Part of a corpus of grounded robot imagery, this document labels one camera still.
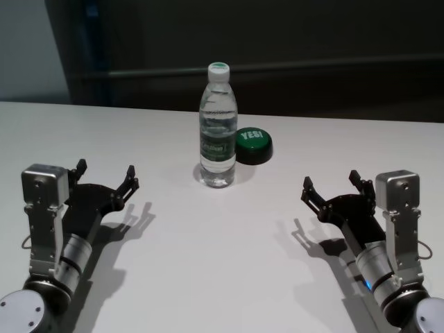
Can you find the green YES push button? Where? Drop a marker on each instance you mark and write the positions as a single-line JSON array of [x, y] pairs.
[[255, 144]]

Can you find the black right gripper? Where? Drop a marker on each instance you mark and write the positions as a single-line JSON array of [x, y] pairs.
[[354, 215]]

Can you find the clear water bottle green label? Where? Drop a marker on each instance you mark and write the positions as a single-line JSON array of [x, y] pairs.
[[218, 138]]

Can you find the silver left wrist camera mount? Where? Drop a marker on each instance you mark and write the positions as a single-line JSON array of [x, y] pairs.
[[43, 187]]

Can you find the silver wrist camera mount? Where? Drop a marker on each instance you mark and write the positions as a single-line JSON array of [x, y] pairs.
[[43, 187], [399, 194]]

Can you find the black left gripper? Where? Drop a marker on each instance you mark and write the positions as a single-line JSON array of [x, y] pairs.
[[93, 201]]

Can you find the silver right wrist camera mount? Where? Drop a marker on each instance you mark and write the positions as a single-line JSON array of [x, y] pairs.
[[399, 194]]

